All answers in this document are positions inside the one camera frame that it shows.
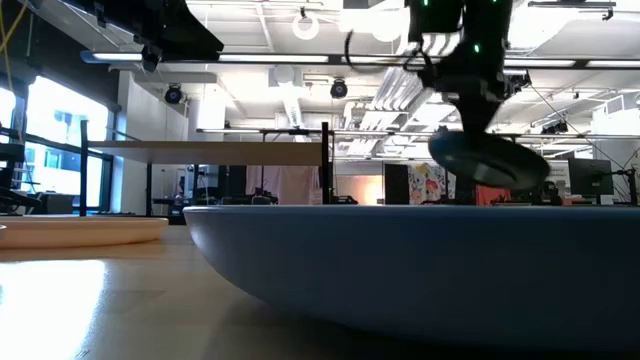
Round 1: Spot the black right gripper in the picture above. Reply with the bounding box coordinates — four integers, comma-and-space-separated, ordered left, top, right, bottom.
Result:
418, 42, 532, 144

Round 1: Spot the bright blue plate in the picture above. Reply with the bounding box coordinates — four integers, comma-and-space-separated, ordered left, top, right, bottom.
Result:
183, 204, 640, 351

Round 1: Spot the pale peach cream plate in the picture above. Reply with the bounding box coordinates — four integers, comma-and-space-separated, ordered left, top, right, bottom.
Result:
0, 215, 170, 250

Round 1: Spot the red fabric panel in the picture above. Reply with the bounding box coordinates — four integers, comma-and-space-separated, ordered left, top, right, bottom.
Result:
474, 185, 512, 206

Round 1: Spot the colourful floral cloth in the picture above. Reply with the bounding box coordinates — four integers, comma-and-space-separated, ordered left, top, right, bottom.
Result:
407, 162, 451, 205

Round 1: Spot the black cabinet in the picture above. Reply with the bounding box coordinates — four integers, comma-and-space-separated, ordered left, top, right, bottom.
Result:
383, 163, 410, 205

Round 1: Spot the dark office desk monitor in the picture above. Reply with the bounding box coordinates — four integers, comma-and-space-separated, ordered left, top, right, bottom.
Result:
567, 158, 615, 197

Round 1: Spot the white curtain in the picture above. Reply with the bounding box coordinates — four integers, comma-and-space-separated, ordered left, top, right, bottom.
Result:
244, 165, 322, 205

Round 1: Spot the long linear ceiling light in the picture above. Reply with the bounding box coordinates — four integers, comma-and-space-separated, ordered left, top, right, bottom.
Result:
79, 49, 640, 70

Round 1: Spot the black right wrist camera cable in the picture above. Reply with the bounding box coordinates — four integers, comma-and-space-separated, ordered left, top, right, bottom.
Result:
342, 28, 431, 76

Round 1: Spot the white ceiling duct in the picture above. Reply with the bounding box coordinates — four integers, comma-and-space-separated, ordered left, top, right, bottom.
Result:
267, 64, 307, 130

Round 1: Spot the white ring ceiling lamp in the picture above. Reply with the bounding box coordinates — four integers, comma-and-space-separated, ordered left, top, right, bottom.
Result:
291, 12, 321, 41

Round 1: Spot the wooden shelf with black frame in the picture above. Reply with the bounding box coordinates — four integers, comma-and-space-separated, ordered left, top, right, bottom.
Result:
78, 119, 332, 218

